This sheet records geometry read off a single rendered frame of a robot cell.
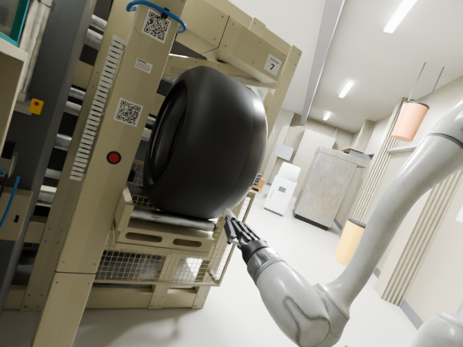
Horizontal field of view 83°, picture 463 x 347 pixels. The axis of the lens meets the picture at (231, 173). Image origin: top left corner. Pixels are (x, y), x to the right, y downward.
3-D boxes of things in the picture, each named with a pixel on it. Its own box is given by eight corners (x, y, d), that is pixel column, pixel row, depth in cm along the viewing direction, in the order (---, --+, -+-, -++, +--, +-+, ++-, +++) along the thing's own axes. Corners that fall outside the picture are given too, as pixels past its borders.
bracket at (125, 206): (116, 231, 84) (125, 203, 83) (109, 191, 118) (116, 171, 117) (127, 233, 86) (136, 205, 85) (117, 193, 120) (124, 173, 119)
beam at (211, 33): (171, 19, 108) (183, -17, 106) (158, 32, 130) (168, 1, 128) (278, 82, 139) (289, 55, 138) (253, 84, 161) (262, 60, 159)
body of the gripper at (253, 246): (280, 250, 67) (262, 229, 75) (254, 246, 63) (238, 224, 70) (266, 272, 69) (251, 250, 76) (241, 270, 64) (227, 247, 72)
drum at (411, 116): (418, 141, 423) (434, 106, 417) (394, 133, 431) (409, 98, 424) (408, 143, 460) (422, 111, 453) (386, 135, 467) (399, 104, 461)
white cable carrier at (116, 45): (68, 178, 85) (113, 34, 80) (69, 174, 89) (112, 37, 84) (84, 182, 87) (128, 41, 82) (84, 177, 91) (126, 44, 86)
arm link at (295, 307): (244, 284, 58) (271, 304, 65) (284, 350, 45) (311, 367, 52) (280, 250, 58) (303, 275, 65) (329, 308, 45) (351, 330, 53)
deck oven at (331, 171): (337, 236, 667) (369, 162, 645) (291, 217, 691) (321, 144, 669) (328, 223, 820) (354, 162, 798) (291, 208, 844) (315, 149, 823)
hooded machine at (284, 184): (284, 217, 641) (304, 169, 627) (262, 208, 651) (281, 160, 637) (284, 213, 708) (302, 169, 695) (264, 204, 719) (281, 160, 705)
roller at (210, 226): (126, 219, 88) (129, 206, 88) (124, 216, 91) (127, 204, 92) (214, 233, 105) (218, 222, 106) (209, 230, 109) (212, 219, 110)
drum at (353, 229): (362, 272, 436) (380, 233, 428) (333, 260, 445) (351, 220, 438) (355, 262, 482) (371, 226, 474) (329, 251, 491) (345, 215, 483)
